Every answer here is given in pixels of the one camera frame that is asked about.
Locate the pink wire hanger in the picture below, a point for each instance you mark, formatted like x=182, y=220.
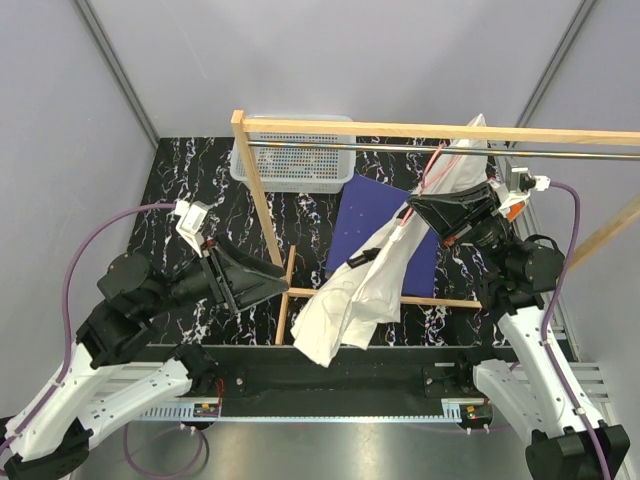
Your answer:
x=427, y=178

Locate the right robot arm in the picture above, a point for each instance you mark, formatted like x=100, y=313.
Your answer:
x=565, y=435

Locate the grey slotted cable duct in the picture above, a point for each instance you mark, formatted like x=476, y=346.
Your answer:
x=319, y=412

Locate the white t shirt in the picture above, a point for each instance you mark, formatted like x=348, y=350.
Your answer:
x=347, y=309

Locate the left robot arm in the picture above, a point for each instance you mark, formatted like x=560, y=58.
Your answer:
x=58, y=430

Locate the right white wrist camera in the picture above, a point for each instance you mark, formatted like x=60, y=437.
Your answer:
x=517, y=186

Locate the orange book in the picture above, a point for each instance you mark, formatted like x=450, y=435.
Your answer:
x=515, y=210

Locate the wooden clothes rack frame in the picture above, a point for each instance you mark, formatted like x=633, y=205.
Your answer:
x=242, y=126

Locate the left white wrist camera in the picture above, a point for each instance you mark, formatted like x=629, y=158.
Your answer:
x=190, y=219

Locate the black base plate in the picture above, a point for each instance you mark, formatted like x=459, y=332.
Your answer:
x=382, y=374

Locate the white plastic basket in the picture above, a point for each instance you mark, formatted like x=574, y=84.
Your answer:
x=300, y=170

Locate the metal rack rod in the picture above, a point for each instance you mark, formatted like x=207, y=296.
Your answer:
x=388, y=148

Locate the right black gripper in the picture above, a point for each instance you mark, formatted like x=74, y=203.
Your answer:
x=447, y=211

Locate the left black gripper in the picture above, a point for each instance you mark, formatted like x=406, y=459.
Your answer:
x=240, y=287

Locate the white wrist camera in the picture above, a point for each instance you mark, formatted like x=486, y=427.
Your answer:
x=190, y=219
x=517, y=186

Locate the blue binder folder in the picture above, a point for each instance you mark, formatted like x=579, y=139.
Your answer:
x=366, y=205

